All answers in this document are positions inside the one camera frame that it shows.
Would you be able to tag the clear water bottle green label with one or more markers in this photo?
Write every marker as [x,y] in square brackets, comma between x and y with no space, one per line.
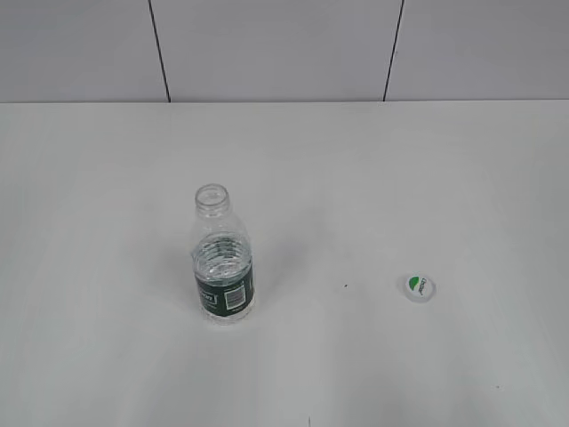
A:
[221,255]

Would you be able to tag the white bottle cap green logo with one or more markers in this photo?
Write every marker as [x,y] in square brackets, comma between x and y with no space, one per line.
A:
[417,288]

